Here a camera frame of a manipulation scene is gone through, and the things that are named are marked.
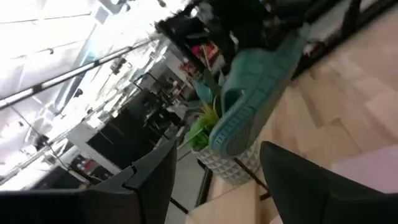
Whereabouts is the black storage shelf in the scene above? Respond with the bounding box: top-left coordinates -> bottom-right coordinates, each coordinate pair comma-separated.
155,9 -> 231,75

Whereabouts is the green artificial plant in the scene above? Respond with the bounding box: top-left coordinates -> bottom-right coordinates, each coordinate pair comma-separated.
183,70 -> 226,153

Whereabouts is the black cabinet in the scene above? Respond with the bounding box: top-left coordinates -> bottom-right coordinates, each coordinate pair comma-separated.
86,90 -> 175,169

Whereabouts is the teal rubber slide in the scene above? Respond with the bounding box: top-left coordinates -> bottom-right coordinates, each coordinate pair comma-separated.
208,23 -> 312,159

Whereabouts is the white textured plant pot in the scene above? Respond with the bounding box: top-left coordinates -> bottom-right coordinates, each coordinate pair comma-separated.
191,139 -> 262,187

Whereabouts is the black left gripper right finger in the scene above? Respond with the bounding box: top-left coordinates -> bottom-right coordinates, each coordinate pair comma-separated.
259,141 -> 398,224

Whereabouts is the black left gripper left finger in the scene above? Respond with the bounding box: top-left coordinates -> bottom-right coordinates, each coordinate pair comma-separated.
0,139 -> 178,224

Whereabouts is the pink rubber slide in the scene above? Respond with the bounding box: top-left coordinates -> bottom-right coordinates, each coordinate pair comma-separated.
331,144 -> 398,194

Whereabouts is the grey ceiling rail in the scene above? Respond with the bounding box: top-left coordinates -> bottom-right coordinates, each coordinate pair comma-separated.
0,37 -> 156,110

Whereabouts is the black table frame rail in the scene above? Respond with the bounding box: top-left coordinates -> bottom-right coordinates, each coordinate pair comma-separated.
292,0 -> 398,78

